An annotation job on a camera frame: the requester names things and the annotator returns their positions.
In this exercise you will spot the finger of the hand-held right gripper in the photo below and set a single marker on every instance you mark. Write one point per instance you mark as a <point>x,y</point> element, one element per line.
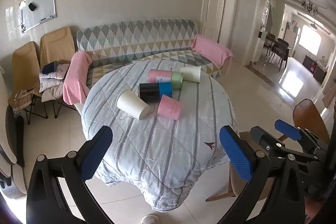
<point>265,138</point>
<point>287,130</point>

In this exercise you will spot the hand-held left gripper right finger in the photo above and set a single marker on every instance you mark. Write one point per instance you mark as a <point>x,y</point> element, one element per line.
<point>236,155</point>

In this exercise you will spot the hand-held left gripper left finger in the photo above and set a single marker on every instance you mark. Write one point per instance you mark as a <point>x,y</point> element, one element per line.
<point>95,155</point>

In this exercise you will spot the white paper cup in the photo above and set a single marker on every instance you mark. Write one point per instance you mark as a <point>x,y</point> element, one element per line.
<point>131,104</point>
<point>190,73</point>

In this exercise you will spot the pink paper cup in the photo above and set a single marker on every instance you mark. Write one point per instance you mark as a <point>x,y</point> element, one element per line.
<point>158,76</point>
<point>170,108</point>

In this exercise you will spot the black cup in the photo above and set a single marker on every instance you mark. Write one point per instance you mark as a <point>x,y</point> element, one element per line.
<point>149,92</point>

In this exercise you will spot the wooden chair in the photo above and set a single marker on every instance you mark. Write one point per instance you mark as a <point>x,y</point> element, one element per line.
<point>309,115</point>

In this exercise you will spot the low dark cabinet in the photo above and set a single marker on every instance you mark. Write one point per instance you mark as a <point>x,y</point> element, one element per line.
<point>316,70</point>

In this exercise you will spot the round table with striped quilt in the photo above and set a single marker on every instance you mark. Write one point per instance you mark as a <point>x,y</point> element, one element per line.
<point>162,153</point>

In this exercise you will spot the beige pillow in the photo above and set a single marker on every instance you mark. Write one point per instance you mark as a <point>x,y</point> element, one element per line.
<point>52,94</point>

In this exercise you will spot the pink towel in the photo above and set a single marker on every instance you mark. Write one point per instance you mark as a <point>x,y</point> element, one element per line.
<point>212,49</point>
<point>74,79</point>

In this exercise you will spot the dark dining chair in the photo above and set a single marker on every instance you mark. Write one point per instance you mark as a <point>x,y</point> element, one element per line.
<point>280,49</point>

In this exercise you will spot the dark dining table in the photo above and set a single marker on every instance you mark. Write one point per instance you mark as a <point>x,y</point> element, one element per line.
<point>273,41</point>

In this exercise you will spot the plaid cloth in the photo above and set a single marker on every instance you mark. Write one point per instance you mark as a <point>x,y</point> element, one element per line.
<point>22,98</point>

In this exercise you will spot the bright window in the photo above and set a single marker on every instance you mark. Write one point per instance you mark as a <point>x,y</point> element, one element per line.
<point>310,40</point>

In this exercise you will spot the dark blue cushion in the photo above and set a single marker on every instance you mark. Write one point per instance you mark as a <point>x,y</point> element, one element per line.
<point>50,67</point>

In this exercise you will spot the beige folding chair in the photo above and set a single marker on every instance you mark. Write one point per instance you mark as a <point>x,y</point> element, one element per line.
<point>23,66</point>
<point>56,43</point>

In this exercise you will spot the chandelier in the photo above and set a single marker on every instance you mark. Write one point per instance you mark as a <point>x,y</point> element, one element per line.
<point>310,6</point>

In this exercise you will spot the sofa with diamond-pattern cover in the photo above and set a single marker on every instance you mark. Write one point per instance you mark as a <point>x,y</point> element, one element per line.
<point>136,35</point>

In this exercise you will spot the white door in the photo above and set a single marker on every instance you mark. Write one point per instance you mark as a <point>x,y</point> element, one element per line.
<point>214,8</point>

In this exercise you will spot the whiteboard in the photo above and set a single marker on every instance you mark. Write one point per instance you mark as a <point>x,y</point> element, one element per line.
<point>39,7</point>

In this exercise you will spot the black whiteboard eraser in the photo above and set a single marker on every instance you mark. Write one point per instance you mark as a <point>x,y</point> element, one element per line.
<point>32,6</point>

